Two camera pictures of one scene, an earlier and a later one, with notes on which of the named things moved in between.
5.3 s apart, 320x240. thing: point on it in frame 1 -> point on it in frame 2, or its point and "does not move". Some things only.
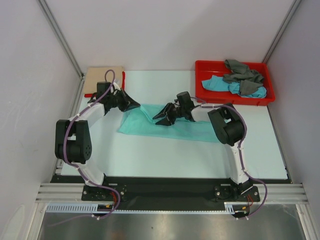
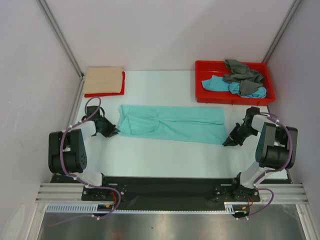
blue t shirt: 216,83 does not move
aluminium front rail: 279,193 does not move
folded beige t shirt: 94,75 does not move
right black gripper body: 177,112 -> 244,132
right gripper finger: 166,110 -> 234,132
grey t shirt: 250,80 does not move
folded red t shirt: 123,80 does not move
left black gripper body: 118,100 -> 106,128
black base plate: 174,193 does not move
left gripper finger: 128,99 -> 114,125
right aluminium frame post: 281,32 does not move
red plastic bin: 204,69 does not move
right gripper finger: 168,121 -> 230,142
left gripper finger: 131,105 -> 114,131
